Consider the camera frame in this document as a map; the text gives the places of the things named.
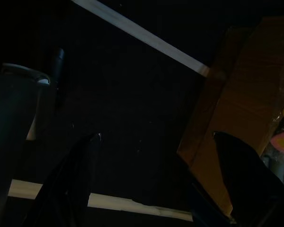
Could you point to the white trim strip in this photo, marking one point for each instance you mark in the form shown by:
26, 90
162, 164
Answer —
123, 203
144, 33

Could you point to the black slim cylinder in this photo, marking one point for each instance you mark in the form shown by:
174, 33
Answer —
58, 75

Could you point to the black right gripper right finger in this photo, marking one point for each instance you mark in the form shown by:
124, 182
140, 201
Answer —
251, 184

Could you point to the dark rubbish bin white rim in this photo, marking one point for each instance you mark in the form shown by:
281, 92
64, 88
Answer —
11, 132

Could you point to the brown cardboard box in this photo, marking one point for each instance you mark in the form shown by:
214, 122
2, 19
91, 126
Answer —
246, 94

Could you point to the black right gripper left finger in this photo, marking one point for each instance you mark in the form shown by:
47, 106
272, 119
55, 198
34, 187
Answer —
68, 184

